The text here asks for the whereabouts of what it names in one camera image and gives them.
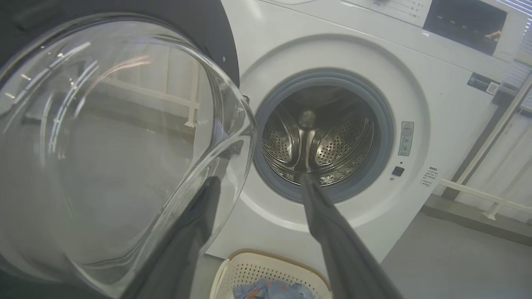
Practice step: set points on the white front-load washing machine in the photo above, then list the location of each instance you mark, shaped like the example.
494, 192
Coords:
374, 50

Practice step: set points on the blue small-print cartoon garment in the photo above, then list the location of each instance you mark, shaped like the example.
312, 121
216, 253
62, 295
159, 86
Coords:
274, 290

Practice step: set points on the dark washing machine display panel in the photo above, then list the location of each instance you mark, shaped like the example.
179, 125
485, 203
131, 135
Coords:
465, 25

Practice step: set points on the white text sticker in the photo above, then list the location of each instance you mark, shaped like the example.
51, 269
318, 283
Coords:
429, 176

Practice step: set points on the black door latch socket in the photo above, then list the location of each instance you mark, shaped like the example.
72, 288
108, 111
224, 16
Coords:
398, 171

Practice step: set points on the white window blinds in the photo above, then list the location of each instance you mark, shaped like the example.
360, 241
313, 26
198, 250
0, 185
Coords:
519, 70

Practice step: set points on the glass washing machine door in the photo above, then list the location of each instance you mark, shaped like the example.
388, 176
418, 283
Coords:
104, 145

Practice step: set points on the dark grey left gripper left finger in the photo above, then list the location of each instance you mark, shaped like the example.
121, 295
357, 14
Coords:
187, 249

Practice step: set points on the grey warning sticker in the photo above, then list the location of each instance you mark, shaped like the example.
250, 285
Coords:
406, 139

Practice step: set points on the cream perforated laundry basket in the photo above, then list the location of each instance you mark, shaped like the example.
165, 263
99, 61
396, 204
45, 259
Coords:
257, 270

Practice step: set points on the black QR code sticker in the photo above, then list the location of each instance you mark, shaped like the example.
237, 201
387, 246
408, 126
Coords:
482, 84

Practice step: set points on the white railing frame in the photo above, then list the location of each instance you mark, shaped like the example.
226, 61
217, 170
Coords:
491, 136

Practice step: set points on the stainless steel washing machine drum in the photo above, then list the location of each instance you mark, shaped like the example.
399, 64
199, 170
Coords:
345, 141

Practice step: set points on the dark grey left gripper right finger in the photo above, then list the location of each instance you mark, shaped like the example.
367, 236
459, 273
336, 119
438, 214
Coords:
341, 253

